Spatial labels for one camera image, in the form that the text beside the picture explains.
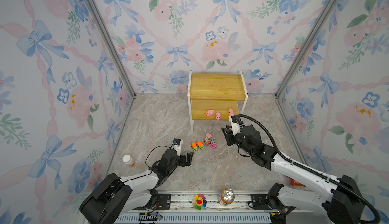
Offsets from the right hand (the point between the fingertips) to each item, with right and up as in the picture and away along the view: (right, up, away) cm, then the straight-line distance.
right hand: (224, 126), depth 79 cm
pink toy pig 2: (-7, +7, +8) cm, 13 cm away
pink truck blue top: (-4, -12, +13) cm, 18 cm away
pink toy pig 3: (-2, +5, +7) cm, 9 cm away
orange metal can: (-1, -29, -12) cm, 32 cm away
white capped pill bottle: (-50, -18, +1) cm, 54 cm away
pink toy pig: (-7, -8, +17) cm, 19 cm away
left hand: (-20, -15, +8) cm, 26 cm away
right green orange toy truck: (-13, -12, +12) cm, 21 cm away
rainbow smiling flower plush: (-13, -36, -5) cm, 39 cm away
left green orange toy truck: (-16, -13, +13) cm, 24 cm away
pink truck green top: (-8, -11, +14) cm, 19 cm away
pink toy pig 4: (+6, +7, +9) cm, 13 cm away
